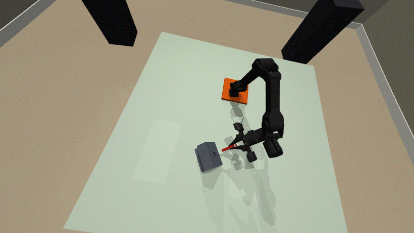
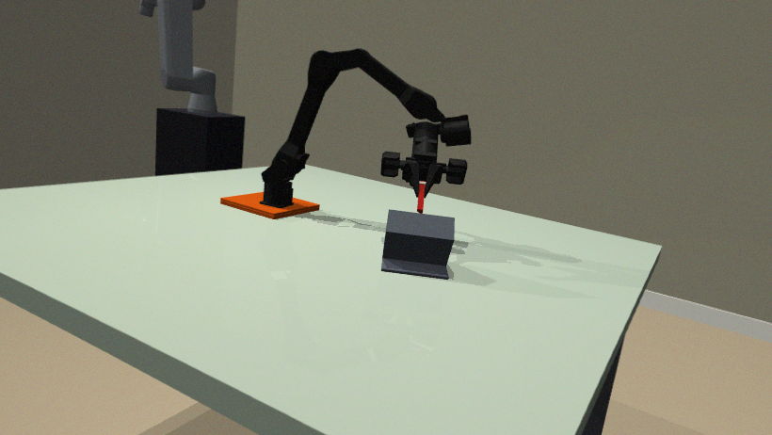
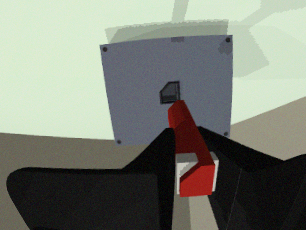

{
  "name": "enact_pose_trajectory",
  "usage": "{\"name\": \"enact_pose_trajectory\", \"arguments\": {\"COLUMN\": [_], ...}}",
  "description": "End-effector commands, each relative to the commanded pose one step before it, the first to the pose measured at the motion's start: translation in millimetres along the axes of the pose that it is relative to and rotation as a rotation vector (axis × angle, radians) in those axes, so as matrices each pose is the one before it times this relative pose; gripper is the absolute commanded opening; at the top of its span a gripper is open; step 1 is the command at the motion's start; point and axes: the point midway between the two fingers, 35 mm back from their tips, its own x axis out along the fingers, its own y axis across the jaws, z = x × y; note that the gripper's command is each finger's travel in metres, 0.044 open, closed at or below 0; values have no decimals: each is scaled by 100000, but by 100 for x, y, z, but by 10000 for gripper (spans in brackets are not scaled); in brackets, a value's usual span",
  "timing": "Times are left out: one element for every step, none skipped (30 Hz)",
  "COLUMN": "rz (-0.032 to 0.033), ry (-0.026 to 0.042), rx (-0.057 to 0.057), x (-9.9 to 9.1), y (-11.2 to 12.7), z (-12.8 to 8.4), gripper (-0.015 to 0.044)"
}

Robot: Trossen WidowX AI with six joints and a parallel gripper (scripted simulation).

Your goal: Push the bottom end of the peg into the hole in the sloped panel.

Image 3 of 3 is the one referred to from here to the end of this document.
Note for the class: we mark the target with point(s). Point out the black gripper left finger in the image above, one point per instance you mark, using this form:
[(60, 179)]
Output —
[(138, 197)]

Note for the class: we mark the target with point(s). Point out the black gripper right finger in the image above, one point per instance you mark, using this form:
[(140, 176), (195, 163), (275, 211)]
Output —
[(255, 191)]

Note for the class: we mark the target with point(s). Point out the grey sloped panel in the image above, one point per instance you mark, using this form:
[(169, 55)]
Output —
[(144, 77)]

